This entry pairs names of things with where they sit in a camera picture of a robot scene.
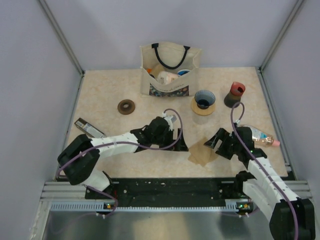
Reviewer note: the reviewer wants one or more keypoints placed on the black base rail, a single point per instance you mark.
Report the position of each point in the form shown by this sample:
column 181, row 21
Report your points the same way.
column 174, row 192

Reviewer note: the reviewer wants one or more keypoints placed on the clear glass server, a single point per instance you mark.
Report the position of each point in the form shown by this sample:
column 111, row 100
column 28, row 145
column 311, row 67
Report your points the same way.
column 203, row 120

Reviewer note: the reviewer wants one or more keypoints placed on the beige canvas tote bag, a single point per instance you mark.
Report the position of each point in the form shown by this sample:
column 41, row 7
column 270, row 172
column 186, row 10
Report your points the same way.
column 169, row 69

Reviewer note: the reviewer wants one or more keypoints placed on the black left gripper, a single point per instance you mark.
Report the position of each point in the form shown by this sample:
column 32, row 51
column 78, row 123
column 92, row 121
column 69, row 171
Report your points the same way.
column 179, row 145

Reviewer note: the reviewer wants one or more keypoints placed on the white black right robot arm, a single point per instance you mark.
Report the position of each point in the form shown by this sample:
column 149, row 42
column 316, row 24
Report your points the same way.
column 290, row 217

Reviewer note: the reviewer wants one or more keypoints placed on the blue cone dripper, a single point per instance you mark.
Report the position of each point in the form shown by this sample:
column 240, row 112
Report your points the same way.
column 204, row 99

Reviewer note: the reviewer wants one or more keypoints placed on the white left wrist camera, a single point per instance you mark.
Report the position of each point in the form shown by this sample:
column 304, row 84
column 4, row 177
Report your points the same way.
column 171, row 118

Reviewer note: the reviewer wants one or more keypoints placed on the brown paper coffee filter stack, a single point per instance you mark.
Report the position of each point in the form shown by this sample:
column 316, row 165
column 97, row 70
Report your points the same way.
column 201, row 154

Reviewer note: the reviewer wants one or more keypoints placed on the grey slotted cable duct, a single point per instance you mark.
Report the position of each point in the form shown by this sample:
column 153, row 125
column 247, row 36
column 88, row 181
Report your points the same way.
column 102, row 207

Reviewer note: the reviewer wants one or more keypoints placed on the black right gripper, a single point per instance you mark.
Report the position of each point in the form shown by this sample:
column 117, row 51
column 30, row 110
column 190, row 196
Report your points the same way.
column 224, row 135

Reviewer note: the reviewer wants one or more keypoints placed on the dark rectangular box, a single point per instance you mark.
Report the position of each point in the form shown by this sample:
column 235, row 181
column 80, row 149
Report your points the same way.
column 88, row 128

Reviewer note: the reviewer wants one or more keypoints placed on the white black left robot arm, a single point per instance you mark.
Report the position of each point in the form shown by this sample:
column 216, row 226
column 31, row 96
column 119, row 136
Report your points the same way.
column 79, row 159

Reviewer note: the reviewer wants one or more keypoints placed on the clear pink lotion bottle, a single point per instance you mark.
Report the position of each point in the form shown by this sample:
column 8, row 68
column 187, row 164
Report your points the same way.
column 263, row 139

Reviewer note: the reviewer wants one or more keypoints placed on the dark flask with red cap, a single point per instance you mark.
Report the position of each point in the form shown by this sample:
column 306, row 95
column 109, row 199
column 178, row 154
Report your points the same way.
column 235, row 94

